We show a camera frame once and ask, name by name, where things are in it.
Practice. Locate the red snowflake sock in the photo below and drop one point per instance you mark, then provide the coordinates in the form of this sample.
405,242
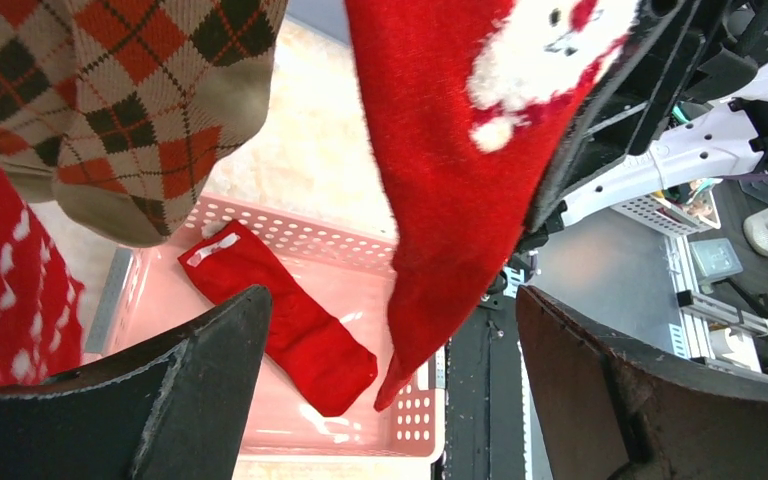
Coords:
40,332

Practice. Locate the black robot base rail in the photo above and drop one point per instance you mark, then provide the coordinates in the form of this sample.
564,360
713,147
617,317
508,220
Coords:
485,413

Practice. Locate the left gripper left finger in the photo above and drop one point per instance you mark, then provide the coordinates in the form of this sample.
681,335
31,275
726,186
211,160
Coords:
172,407

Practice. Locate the red santa sock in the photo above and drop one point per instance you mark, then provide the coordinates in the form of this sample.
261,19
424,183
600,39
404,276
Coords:
466,102
328,367

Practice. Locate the argyle beige sock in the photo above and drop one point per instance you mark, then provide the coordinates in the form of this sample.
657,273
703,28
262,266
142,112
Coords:
164,90
37,92

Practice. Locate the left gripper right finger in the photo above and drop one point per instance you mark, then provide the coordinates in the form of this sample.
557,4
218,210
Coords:
613,407

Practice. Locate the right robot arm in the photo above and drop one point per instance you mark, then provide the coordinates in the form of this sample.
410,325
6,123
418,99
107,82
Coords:
681,94

